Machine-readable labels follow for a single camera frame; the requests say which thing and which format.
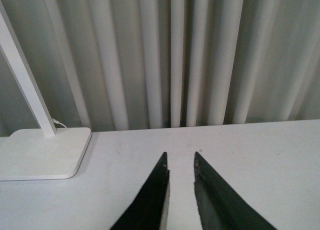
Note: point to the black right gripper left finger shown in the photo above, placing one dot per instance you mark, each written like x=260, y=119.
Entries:
x=150, y=208

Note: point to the white desk lamp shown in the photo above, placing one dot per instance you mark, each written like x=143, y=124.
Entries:
x=52, y=151

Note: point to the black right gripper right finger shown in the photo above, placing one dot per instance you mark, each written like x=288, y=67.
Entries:
x=220, y=207

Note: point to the grey pleated curtain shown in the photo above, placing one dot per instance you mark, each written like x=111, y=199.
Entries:
x=149, y=64

